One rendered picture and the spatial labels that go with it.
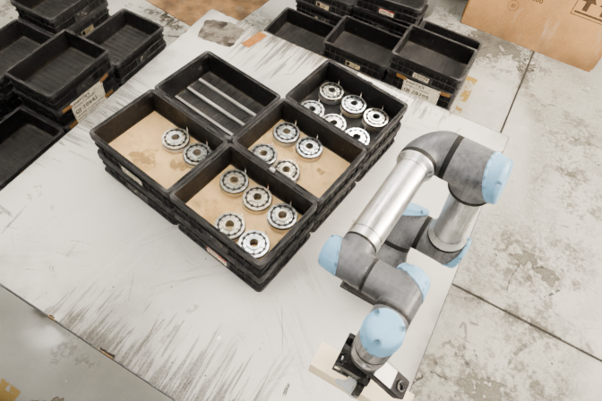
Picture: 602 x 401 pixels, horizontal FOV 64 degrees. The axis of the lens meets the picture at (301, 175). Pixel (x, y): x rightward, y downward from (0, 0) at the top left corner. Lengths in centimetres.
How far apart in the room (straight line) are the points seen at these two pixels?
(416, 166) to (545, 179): 220
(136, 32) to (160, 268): 172
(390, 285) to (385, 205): 19
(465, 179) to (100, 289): 121
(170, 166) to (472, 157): 109
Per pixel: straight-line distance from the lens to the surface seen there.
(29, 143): 282
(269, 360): 164
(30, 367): 255
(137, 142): 192
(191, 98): 204
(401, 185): 110
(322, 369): 122
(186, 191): 169
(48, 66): 284
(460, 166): 118
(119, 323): 173
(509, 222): 299
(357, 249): 99
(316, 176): 179
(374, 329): 90
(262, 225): 167
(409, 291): 97
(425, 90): 279
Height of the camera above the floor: 228
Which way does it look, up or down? 54 degrees down
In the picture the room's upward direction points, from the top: 8 degrees clockwise
